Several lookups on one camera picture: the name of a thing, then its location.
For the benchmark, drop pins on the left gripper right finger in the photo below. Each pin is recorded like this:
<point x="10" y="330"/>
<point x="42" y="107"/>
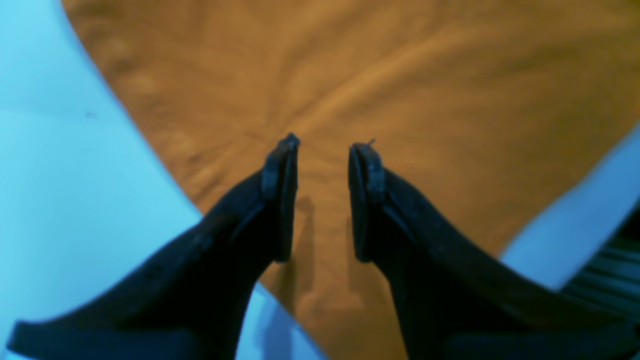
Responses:
<point x="454" y="301"/>

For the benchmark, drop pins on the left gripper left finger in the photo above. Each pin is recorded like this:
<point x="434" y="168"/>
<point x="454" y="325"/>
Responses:
<point x="188" y="300"/>

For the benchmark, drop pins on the orange t-shirt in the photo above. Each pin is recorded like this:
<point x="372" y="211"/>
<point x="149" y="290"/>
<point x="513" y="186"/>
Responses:
<point x="492" y="108"/>

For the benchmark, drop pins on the aluminium frame rail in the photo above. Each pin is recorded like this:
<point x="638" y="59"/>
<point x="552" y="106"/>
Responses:
<point x="611" y="279"/>

